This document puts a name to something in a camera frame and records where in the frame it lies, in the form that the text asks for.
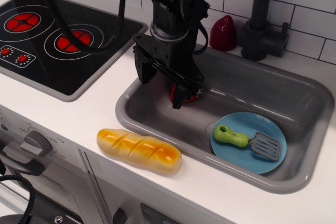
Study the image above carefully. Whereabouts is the dark grey faucet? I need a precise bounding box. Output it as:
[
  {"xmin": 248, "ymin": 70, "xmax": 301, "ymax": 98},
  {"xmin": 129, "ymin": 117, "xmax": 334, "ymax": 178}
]
[{"xmin": 237, "ymin": 0, "xmax": 289, "ymax": 61}]

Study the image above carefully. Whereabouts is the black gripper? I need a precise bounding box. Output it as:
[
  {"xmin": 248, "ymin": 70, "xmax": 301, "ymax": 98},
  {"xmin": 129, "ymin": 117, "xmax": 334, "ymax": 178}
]
[{"xmin": 133, "ymin": 33, "xmax": 204, "ymax": 109}]

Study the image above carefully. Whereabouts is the yellow toy bread loaf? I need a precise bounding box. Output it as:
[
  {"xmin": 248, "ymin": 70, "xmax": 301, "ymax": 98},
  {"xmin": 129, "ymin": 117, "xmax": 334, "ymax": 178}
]
[{"xmin": 97, "ymin": 129, "xmax": 182, "ymax": 174}]

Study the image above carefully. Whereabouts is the black braided cable lower left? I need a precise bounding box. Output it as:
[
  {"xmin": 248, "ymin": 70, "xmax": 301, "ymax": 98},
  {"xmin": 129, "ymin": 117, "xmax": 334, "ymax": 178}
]
[{"xmin": 0, "ymin": 174, "xmax": 36, "ymax": 224}]

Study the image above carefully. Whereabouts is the grey oven knob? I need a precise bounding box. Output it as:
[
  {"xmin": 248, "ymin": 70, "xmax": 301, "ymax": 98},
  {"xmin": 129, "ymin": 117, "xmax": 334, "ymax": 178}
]
[{"xmin": 20, "ymin": 131, "xmax": 53, "ymax": 157}]

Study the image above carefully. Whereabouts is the green handled grey spatula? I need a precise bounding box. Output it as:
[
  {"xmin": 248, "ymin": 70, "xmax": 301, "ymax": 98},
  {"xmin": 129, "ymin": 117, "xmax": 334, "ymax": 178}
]
[{"xmin": 213, "ymin": 124, "xmax": 282, "ymax": 161}]

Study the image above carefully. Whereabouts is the blue plastic plate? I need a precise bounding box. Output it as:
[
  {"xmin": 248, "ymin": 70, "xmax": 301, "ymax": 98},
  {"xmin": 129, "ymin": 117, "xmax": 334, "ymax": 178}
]
[{"xmin": 211, "ymin": 112, "xmax": 287, "ymax": 174}]

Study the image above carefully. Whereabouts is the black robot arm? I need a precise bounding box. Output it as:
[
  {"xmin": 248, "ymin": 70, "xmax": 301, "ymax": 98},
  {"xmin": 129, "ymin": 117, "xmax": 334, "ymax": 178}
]
[{"xmin": 133, "ymin": 0, "xmax": 209, "ymax": 109}]

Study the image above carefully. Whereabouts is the black braided cable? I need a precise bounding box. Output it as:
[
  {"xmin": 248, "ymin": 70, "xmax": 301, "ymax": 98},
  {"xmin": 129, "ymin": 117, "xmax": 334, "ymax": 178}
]
[
  {"xmin": 0, "ymin": 174, "xmax": 36, "ymax": 224},
  {"xmin": 35, "ymin": 0, "xmax": 128, "ymax": 55}
]

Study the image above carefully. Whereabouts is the grey plastic sink basin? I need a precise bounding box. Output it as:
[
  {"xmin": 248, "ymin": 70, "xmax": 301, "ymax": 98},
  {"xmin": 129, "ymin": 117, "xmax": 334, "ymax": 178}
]
[{"xmin": 116, "ymin": 48, "xmax": 334, "ymax": 194}]

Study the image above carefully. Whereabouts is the red round toy object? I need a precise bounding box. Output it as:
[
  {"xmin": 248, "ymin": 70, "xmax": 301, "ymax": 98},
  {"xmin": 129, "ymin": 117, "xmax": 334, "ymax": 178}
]
[{"xmin": 170, "ymin": 83, "xmax": 197, "ymax": 103}]

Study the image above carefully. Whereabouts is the black toy stove top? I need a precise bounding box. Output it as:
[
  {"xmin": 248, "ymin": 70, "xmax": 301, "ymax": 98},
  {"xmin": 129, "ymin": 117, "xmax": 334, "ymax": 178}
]
[{"xmin": 1, "ymin": 0, "xmax": 147, "ymax": 102}]

